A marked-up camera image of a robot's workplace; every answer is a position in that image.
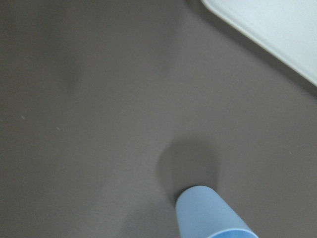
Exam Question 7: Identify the light blue plastic cup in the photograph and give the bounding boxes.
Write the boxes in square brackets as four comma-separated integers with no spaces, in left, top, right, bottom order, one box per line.
[175,186,257,238]

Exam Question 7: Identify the cream rabbit serving tray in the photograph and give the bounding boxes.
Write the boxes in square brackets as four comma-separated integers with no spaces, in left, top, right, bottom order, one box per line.
[202,0,317,85]

